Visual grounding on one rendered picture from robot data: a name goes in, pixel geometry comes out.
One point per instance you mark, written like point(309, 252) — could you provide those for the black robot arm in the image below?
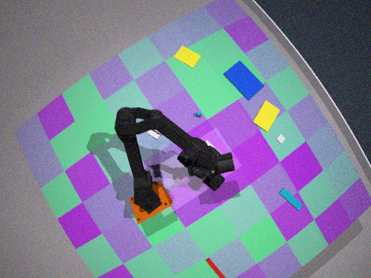
point(205, 158)

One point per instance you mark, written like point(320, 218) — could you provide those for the blue flat rectangular plate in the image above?
point(243, 79)

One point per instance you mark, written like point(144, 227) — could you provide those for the teal rectangular bar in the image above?
point(290, 198)

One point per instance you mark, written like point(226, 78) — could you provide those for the red flat bar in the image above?
point(215, 268)

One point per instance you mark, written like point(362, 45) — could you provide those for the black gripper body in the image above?
point(214, 181)

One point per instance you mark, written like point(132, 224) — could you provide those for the yellow rectangular plate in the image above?
point(187, 56)
point(266, 116)

